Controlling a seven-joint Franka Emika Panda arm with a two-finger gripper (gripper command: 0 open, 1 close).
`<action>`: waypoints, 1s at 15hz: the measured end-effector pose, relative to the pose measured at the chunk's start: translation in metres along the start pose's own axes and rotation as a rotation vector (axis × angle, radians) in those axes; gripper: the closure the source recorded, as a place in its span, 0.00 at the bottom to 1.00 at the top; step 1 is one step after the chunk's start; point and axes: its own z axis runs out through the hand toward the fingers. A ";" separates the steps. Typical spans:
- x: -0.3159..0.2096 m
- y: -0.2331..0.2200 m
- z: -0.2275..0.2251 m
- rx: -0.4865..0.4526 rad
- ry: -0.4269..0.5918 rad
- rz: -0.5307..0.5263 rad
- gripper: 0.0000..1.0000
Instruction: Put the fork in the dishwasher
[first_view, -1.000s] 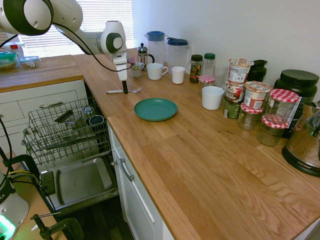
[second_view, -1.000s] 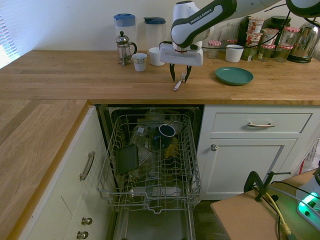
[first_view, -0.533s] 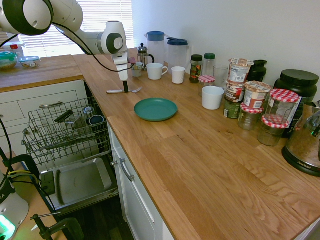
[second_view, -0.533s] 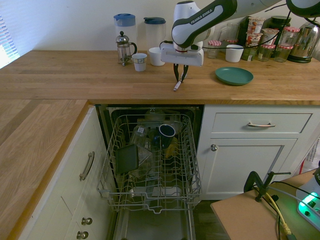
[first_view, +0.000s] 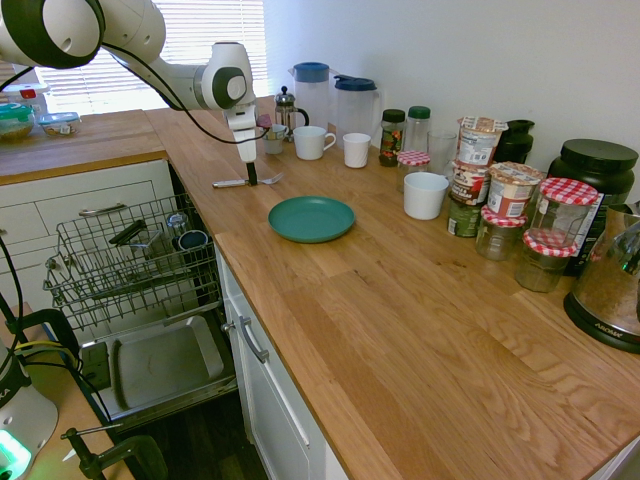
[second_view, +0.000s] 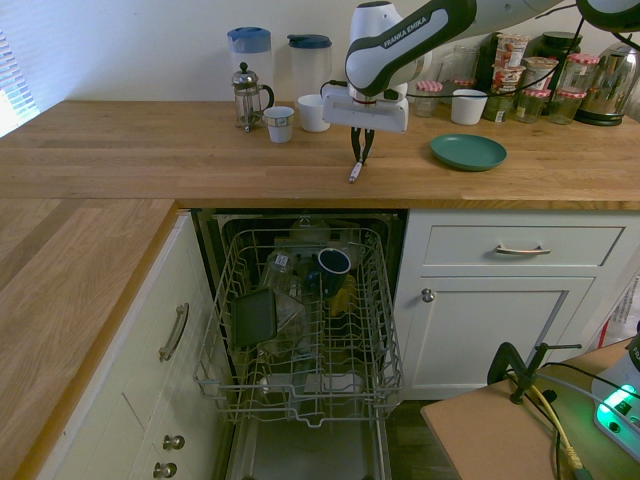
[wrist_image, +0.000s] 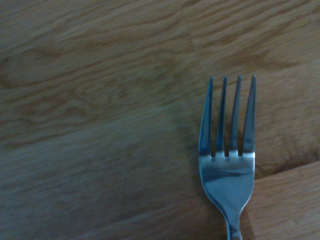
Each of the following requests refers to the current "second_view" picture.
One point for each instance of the white cup patterned band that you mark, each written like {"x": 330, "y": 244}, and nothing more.
{"x": 279, "y": 127}

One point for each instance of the white base cabinet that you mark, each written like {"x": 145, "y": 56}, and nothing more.
{"x": 140, "y": 400}
{"x": 500, "y": 340}

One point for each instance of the clear plastic container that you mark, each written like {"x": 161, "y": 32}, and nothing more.
{"x": 290, "y": 320}

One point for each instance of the white window blind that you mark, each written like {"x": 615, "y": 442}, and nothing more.
{"x": 15, "y": 85}

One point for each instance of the fibreboard robot mounting board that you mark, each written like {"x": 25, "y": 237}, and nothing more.
{"x": 475, "y": 440}

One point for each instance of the glass jar red checked lid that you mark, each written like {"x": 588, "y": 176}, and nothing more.
{"x": 462, "y": 83}
{"x": 567, "y": 110}
{"x": 534, "y": 106}
{"x": 428, "y": 102}

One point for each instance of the glass French press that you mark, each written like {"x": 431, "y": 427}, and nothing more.
{"x": 245, "y": 95}

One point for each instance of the yellow plastic item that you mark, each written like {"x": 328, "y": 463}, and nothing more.
{"x": 345, "y": 295}

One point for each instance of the wide white cup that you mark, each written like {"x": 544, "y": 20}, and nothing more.
{"x": 469, "y": 107}

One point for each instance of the tall clear glass jar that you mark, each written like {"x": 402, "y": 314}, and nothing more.
{"x": 466, "y": 62}

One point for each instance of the black C clamp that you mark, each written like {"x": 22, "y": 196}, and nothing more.
{"x": 500, "y": 357}

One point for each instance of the large white mug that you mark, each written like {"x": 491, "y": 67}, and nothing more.
{"x": 310, "y": 117}

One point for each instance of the stainless dishwasher door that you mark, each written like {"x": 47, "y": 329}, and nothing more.
{"x": 310, "y": 450}

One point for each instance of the clear pitcher light blue lid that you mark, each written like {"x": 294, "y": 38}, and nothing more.
{"x": 250, "y": 55}

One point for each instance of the clear pitcher dark blue lid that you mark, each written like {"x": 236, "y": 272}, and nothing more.
{"x": 310, "y": 70}

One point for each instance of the yogurt cup foil lid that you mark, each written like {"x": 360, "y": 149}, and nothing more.
{"x": 540, "y": 72}

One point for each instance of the dark blue mug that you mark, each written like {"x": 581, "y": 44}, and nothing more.
{"x": 330, "y": 280}

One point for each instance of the large black tub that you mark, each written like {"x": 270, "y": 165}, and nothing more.
{"x": 560, "y": 45}

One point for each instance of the white bag red print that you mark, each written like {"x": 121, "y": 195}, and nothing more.
{"x": 625, "y": 310}

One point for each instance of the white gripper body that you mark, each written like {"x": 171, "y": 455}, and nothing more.
{"x": 365, "y": 114}

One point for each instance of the teal plate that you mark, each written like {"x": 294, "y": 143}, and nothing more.
{"x": 467, "y": 152}

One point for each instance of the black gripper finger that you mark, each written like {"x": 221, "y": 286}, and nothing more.
{"x": 355, "y": 142}
{"x": 368, "y": 142}

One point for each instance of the stacked yogurt cups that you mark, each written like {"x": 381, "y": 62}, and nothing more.
{"x": 512, "y": 50}

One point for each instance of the clear drinking glass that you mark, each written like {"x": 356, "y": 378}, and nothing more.
{"x": 439, "y": 72}

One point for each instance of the stainless steel electric kettle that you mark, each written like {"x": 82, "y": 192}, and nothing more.
{"x": 610, "y": 95}

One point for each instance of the black square container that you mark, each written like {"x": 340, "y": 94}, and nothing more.
{"x": 252, "y": 317}

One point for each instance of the large glass jar checked lid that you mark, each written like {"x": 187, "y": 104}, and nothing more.
{"x": 582, "y": 72}

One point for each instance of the yogurt cup red brown label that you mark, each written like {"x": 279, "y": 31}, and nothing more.
{"x": 509, "y": 80}

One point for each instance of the metal cabinet knob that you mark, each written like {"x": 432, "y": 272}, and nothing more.
{"x": 428, "y": 295}
{"x": 174, "y": 442}
{"x": 165, "y": 470}

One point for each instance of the white bowl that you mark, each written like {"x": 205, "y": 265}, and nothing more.
{"x": 310, "y": 230}

